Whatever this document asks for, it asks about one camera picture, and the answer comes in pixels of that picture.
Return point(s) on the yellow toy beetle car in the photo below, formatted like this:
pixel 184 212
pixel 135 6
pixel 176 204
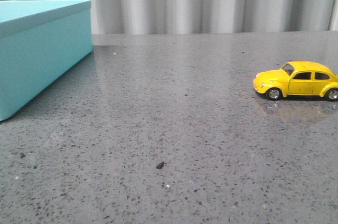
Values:
pixel 297 78

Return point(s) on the light blue plastic box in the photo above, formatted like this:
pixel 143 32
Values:
pixel 40 41

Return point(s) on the small black debris piece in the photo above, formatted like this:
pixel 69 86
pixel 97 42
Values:
pixel 160 165

